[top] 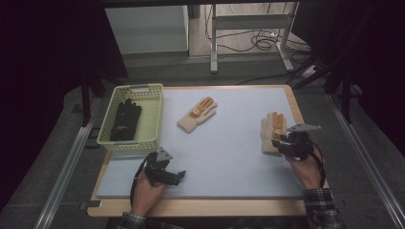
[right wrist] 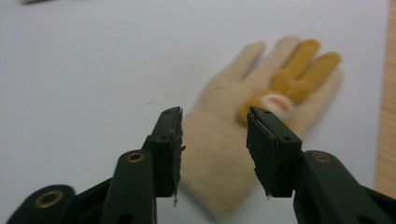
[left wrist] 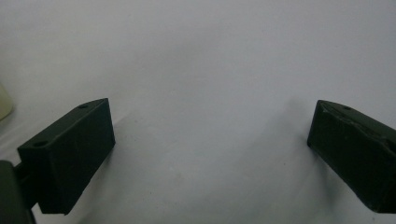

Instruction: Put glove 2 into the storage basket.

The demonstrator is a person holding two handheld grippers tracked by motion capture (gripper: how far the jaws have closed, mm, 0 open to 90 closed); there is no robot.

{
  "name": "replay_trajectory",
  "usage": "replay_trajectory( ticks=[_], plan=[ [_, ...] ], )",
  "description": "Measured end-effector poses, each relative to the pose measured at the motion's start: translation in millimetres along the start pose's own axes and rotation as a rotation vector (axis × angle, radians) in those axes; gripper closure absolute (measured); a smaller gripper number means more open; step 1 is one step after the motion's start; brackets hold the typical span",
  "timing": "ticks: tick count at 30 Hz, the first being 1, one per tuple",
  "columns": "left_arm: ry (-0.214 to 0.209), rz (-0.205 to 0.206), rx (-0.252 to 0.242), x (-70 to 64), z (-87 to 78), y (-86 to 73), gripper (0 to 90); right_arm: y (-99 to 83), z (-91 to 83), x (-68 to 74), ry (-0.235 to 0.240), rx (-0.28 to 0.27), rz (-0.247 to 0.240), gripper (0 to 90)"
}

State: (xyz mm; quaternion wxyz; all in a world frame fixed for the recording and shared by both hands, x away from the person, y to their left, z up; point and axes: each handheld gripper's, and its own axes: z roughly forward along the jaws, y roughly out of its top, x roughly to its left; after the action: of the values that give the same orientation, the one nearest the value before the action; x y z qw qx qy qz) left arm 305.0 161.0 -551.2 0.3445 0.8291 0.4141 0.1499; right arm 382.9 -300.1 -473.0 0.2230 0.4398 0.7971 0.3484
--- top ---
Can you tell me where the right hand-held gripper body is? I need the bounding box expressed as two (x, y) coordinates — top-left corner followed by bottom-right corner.
(281, 123), (323, 160)

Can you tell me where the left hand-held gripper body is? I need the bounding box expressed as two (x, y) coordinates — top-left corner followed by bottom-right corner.
(143, 146), (174, 187)

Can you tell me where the beige knit glove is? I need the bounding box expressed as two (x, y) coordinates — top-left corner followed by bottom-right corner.
(177, 96), (219, 135)
(260, 111), (288, 156)

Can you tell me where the light green plastic basket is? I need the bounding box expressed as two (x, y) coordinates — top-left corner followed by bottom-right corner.
(96, 83), (164, 153)

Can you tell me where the black glove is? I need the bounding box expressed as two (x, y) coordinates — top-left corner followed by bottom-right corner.
(109, 97), (143, 142)

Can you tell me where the person's right hand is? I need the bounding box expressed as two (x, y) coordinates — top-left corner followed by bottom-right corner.
(285, 154), (323, 191)

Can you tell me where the person's left hand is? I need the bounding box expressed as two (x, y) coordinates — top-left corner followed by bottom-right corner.
(131, 173), (167, 218)

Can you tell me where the wooden table board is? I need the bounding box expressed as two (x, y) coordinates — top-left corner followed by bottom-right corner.
(86, 84), (330, 219)

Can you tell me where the light blue table mat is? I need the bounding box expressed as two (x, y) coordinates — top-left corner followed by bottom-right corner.
(96, 87), (305, 199)

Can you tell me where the dark curtain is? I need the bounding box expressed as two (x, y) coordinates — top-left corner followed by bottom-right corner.
(0, 0), (129, 204)
(290, 0), (405, 156)

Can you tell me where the white cabinet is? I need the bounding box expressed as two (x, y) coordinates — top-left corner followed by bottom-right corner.
(104, 5), (190, 55)

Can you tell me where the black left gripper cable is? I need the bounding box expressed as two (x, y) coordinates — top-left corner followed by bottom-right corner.
(129, 155), (151, 205)

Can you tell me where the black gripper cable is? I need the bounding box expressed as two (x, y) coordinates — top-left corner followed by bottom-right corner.
(129, 155), (151, 205)
(309, 142), (328, 189)

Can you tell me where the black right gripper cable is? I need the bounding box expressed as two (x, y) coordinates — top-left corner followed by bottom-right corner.
(309, 142), (328, 189)

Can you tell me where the aluminium rail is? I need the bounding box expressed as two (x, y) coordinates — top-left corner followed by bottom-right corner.
(32, 98), (103, 229)
(324, 94), (405, 229)

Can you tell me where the tangle of floor cables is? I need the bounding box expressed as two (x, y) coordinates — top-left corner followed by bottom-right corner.
(204, 3), (311, 54)

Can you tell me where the grey metal desk frame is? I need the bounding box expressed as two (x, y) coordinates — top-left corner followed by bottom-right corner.
(209, 2), (300, 74)

